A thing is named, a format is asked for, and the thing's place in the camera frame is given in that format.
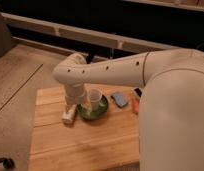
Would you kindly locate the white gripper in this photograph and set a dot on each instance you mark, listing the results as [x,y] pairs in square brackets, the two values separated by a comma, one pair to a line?
[75,94]

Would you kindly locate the orange pepper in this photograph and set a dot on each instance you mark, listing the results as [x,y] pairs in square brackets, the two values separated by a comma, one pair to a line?
[135,105]

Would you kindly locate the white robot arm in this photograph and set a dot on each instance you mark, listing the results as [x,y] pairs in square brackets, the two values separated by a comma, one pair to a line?
[171,115]

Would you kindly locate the white ceramic cup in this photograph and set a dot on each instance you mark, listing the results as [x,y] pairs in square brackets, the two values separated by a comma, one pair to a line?
[94,96]

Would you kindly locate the white bottle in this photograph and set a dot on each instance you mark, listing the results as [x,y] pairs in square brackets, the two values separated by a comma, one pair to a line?
[69,114]

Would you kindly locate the green bowl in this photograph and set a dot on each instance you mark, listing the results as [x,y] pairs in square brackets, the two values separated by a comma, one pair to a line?
[94,115]

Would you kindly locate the blue sponge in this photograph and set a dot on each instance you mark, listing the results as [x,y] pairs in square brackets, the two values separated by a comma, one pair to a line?
[119,99]

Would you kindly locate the office chair wheel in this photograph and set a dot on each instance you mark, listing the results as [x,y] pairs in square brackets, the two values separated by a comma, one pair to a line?
[8,163]

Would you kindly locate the white shelf rail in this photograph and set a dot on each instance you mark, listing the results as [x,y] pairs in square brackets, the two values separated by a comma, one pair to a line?
[84,35]

